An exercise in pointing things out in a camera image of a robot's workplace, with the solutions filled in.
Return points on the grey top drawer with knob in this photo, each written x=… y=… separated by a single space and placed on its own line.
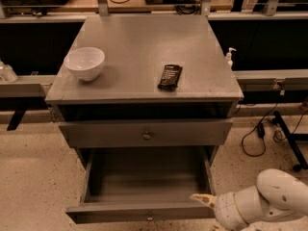
x=133 y=133

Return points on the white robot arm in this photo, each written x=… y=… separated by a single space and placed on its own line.
x=276 y=196

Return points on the black stand leg with wheel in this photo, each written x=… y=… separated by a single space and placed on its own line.
x=292 y=139

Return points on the white ceramic bowl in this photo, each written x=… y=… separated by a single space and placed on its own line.
x=85 y=63

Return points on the black snack bar packet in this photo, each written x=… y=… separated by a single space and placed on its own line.
x=170 y=77

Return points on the grey wooden drawer cabinet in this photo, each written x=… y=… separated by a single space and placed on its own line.
x=137 y=47

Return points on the clear plastic bottle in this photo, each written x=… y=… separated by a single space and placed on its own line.
x=6 y=73

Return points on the grey drawer with knob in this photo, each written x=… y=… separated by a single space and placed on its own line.
x=133 y=133
x=144 y=184

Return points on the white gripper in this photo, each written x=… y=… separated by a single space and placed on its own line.
x=226 y=208

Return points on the white pump dispenser bottle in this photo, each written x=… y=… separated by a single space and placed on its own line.
x=229 y=55

